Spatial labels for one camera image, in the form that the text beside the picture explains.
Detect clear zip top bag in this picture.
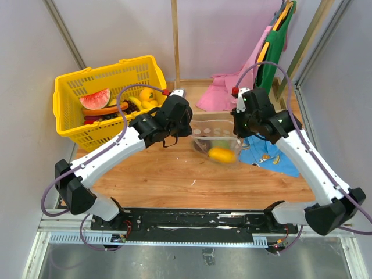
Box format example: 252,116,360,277
191,120,242,166

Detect green cabbage toy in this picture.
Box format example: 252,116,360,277
212,139,230,149

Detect yellow mango toy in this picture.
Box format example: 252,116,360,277
208,147,237,163

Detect dark purple mangosteen toy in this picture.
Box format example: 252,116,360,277
195,137,212,153

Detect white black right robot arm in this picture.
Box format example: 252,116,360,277
231,87,366,235

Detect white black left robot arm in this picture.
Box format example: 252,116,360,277
55,95,192,230

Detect green cloth garment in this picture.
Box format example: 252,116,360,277
255,1,297,93

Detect yellow lemon toy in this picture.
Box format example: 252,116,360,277
141,100,159,109

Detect blue cartoon print cloth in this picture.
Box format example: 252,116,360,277
239,136,299,177

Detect pink cloth garment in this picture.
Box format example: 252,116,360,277
196,25,272,112

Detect orange fruit toy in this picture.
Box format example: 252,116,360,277
139,88,155,102

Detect dark grape bunch toy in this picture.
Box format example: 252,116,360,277
124,100,140,115

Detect yellow banana toy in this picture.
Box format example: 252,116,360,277
128,96,143,111

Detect yellow clothes hanger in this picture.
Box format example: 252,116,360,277
256,42,270,63

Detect watermelon slice toy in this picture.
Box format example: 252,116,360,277
79,88,111,110

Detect orange hot dog toy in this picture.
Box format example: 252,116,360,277
82,102,128,116

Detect red chili pepper toy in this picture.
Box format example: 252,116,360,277
83,116,103,125

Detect yellow plastic shopping basket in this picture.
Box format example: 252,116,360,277
53,55,167,152

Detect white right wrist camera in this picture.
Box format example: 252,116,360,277
232,87,250,113

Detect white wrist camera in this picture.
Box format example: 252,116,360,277
162,88,186,98
232,87,250,113

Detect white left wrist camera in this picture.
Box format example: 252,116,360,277
162,88,186,98

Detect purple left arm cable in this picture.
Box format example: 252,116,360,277
40,84,171,252

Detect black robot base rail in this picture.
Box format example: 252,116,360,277
91,208,298,245

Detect wooden clothes rack frame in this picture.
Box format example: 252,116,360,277
170,0,335,121

